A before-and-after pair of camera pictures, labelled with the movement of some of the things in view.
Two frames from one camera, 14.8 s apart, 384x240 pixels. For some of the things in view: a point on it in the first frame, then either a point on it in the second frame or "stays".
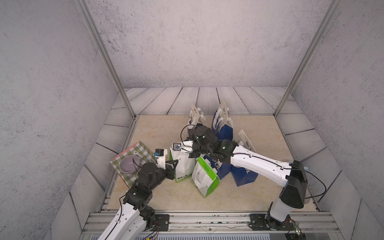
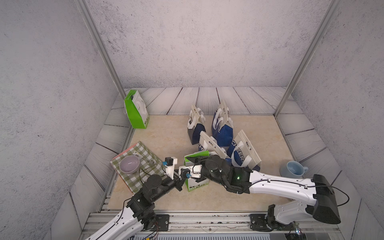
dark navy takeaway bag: [196, 117] stays
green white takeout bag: [185, 167] -> [136, 109]
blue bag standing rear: [222, 125] stays
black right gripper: [193, 137] -> [201, 160]
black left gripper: [170, 170] -> [178, 181]
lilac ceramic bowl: [129, 164] stays
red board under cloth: [126, 149] stays
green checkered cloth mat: [138, 150] stays
